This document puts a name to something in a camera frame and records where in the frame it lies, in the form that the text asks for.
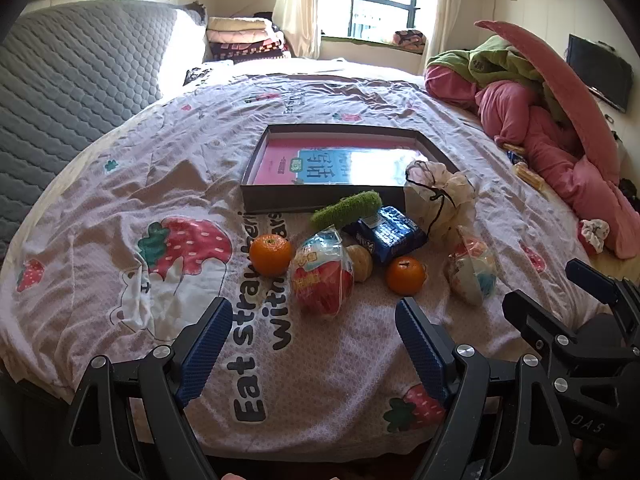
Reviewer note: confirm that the grey quilted headboard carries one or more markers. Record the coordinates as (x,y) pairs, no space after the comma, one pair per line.
(75,85)

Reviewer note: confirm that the cream curtain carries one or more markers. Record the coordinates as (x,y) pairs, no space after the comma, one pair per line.
(450,5)
(300,5)

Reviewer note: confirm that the folded patterned blanket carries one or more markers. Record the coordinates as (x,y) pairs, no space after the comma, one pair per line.
(409,39)

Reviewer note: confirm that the grey cardboard box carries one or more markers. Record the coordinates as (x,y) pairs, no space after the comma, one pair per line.
(280,200)

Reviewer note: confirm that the orange mandarin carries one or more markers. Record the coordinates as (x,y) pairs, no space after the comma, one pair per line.
(270,255)
(405,276)

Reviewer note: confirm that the yellow snack packet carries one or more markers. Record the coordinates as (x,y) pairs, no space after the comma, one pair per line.
(530,176)

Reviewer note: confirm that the walnut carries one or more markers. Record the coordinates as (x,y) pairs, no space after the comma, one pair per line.
(361,262)

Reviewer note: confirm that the black television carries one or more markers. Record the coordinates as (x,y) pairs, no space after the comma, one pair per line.
(600,72)

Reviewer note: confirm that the orange snack packet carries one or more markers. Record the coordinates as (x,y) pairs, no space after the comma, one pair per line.
(513,148)

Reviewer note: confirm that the blue cookie packet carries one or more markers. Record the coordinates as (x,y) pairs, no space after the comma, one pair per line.
(395,235)

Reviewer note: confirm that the white floral scrunchie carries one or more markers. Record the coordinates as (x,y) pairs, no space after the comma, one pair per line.
(594,235)

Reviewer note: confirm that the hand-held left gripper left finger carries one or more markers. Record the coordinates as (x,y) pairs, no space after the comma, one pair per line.
(207,345)

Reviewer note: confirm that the green blanket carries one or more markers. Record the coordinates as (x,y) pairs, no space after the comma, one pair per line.
(500,62)

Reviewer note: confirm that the pink and blue book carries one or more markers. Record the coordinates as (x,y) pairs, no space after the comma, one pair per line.
(280,160)

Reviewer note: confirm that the blue toy egg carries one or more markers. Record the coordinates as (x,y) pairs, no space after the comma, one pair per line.
(470,270)

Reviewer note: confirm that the small blue snack packet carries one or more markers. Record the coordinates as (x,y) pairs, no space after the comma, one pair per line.
(514,157)

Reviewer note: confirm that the pink quilt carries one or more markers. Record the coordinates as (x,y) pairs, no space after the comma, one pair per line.
(515,110)

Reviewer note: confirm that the red toy egg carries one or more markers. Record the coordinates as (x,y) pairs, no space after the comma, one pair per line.
(320,285)

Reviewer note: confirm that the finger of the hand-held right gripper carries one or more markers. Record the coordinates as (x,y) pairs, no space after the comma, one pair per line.
(592,281)
(530,315)

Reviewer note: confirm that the person's right hand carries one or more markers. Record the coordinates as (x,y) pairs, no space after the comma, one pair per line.
(602,460)

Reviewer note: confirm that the stack of folded blankets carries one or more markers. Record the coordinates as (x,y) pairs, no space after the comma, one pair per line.
(240,40)

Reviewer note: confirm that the long pink pillow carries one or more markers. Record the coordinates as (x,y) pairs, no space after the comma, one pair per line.
(565,80)

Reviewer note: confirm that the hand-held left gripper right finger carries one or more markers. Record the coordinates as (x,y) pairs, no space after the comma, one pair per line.
(422,345)

